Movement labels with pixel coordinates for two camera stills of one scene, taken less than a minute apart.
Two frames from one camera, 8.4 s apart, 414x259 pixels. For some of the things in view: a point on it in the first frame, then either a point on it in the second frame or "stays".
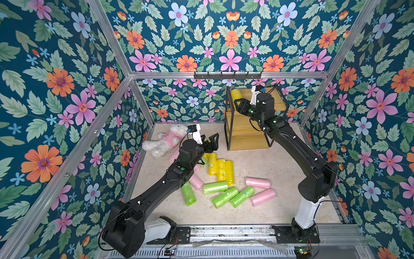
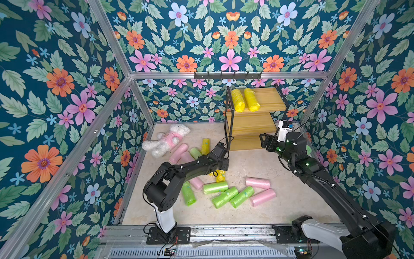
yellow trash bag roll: x=235 y=94 stays
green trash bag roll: x=247 y=192 stays
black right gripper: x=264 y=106 to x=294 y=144
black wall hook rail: x=233 y=76 stays
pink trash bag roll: x=174 y=156 stays
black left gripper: x=212 y=147 to x=226 y=163
